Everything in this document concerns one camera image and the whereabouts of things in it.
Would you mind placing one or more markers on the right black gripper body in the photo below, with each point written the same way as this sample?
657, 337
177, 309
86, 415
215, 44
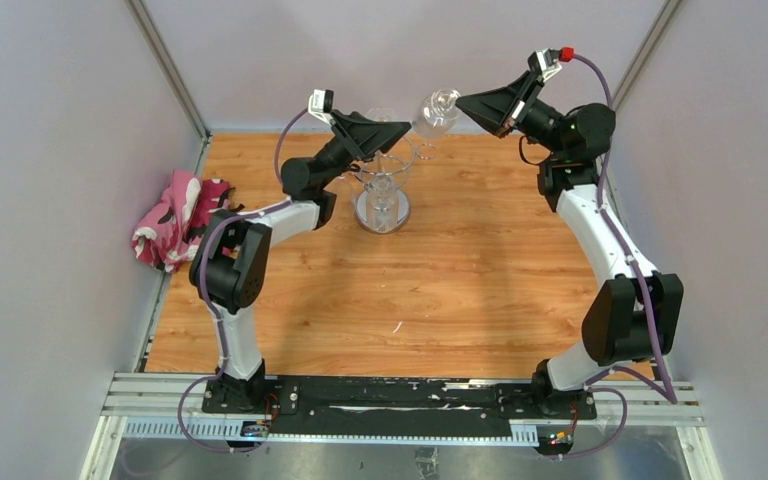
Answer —
543, 128

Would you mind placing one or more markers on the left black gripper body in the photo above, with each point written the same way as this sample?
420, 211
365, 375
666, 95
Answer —
333, 160

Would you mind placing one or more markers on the clear wine glass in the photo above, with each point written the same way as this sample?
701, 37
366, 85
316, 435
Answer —
380, 204
381, 115
437, 114

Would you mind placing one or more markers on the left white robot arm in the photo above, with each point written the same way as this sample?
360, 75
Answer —
230, 266

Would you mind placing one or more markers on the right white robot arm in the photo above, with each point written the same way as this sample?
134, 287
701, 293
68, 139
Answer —
634, 315

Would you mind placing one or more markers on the chrome wine glass rack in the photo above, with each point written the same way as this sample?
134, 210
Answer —
397, 163

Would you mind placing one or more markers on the pink camouflage cloth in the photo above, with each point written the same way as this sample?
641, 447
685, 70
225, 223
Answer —
169, 235

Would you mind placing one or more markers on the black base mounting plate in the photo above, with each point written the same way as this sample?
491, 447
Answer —
397, 407

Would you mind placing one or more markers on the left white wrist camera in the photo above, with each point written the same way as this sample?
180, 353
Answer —
320, 105

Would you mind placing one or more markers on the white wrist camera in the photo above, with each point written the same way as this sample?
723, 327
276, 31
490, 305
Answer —
545, 64
320, 105

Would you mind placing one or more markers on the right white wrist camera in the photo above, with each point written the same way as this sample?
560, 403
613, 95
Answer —
545, 64

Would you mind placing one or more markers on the aluminium frame rail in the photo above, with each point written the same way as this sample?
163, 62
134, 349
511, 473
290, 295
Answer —
169, 406

